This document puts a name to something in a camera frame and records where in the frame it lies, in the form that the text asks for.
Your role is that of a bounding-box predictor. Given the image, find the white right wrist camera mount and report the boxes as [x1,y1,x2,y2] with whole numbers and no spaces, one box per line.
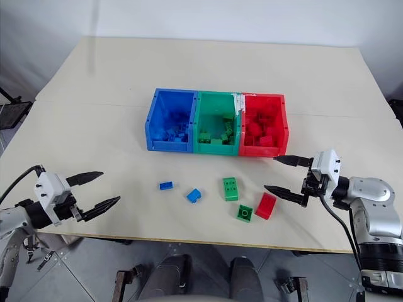
[310,148,342,193]

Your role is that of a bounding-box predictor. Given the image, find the brown block with clamp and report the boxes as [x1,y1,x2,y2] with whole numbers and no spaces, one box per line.
[114,264,143,302]
[275,276,309,302]

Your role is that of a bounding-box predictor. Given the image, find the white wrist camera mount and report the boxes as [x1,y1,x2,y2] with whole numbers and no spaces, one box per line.
[33,171,72,227]
[310,148,342,193]

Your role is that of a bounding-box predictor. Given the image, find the blue plastic bin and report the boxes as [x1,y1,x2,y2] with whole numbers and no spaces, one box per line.
[144,87,199,154]

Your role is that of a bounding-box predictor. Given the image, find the black metal stand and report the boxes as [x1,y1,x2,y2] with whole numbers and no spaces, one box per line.
[0,84,33,130]

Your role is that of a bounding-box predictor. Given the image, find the long green brick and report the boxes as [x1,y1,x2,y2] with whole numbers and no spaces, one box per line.
[222,177,240,203]

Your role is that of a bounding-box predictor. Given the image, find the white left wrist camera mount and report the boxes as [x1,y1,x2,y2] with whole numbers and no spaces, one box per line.
[33,171,72,227]

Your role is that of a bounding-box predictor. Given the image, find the black strap with buckle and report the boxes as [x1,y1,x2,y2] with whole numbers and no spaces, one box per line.
[22,235,64,272]

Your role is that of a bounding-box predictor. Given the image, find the white tape strip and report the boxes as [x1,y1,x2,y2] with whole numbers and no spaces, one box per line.
[230,92,247,115]

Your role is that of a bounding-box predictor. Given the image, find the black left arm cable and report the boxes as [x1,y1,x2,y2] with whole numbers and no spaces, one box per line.
[0,164,44,204]

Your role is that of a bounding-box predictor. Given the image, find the dark rounded shape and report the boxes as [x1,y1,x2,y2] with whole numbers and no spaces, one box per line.
[229,256,264,302]
[138,253,193,302]

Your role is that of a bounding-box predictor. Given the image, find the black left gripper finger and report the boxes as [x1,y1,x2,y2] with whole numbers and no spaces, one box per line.
[81,196,122,223]
[65,171,105,187]

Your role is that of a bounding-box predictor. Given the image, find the red plastic bin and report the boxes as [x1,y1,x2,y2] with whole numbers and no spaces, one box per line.
[238,92,290,159]

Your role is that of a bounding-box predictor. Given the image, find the red sloped brick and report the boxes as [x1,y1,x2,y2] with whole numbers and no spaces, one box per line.
[254,192,278,220]

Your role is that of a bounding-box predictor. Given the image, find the blue sloped brick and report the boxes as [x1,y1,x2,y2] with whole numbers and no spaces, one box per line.
[186,187,203,204]

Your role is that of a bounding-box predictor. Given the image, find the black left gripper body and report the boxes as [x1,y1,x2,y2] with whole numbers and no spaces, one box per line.
[53,191,85,223]

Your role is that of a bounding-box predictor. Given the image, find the square green brick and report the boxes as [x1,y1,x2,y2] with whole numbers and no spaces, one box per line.
[236,204,254,223]

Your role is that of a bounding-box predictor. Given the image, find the green plastic bin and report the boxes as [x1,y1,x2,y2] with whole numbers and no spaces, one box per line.
[192,90,244,156]

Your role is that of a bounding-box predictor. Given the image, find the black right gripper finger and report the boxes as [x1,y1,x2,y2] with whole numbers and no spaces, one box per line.
[273,155,313,168]
[263,184,309,208]

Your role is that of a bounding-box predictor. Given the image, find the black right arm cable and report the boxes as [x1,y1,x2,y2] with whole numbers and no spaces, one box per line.
[317,191,363,272]

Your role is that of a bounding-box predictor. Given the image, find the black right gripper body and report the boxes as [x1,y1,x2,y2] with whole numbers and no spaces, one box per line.
[301,171,329,198]

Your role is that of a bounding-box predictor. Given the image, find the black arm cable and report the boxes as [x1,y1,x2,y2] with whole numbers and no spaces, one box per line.
[317,191,363,272]
[0,164,44,204]

